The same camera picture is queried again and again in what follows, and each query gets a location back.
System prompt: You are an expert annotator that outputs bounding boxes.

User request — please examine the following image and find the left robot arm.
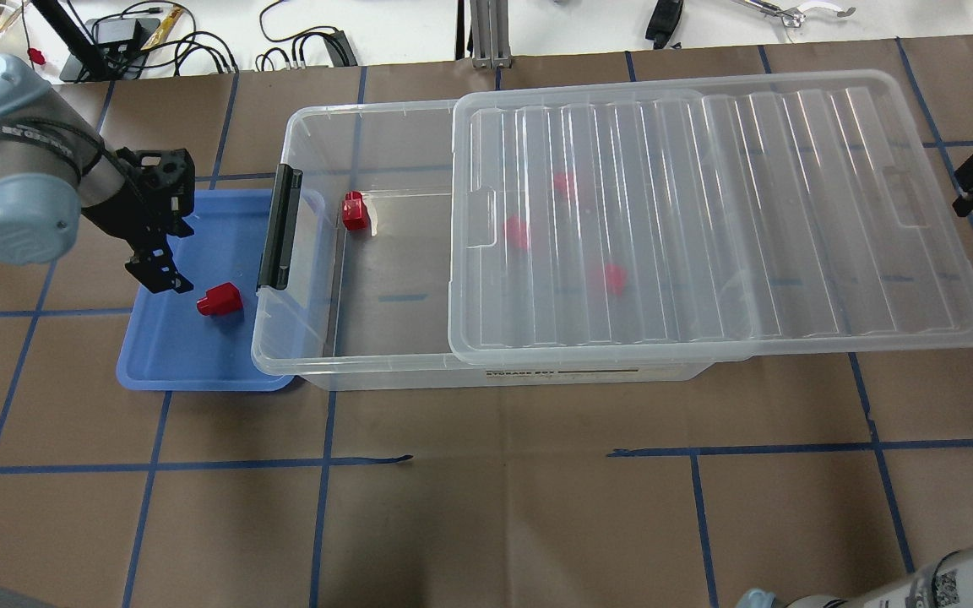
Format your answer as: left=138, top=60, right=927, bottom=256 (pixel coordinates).
left=0, top=54, right=194, bottom=293

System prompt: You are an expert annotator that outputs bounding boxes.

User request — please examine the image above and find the aluminium frame post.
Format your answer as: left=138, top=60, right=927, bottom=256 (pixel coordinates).
left=467, top=0, right=513, bottom=69

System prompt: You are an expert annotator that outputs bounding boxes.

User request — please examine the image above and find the blue plastic tray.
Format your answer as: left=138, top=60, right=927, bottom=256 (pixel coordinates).
left=117, top=189, right=337, bottom=392

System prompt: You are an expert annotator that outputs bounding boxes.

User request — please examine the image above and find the black monitor stand base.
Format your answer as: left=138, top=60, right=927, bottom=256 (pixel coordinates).
left=30, top=1, right=161, bottom=82

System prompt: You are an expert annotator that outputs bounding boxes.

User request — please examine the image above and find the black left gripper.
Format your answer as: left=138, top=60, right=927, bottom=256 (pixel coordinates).
left=81, top=149, right=194, bottom=294

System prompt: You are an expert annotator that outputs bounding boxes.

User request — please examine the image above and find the black power adapter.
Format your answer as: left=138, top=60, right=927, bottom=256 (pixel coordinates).
left=322, top=30, right=358, bottom=67

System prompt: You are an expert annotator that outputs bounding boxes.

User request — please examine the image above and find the red emergency button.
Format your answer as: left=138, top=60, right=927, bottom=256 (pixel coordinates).
left=27, top=47, right=46, bottom=66

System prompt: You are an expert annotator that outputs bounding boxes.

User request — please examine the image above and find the black box latch handle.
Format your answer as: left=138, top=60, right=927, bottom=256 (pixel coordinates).
left=256, top=163, right=302, bottom=291

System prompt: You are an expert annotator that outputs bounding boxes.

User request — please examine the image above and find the clear plastic storage box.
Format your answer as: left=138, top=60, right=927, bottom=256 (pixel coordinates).
left=276, top=100, right=708, bottom=390

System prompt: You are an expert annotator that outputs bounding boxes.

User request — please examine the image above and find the clear plastic box lid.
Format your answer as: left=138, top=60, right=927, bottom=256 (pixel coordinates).
left=448, top=69, right=973, bottom=368

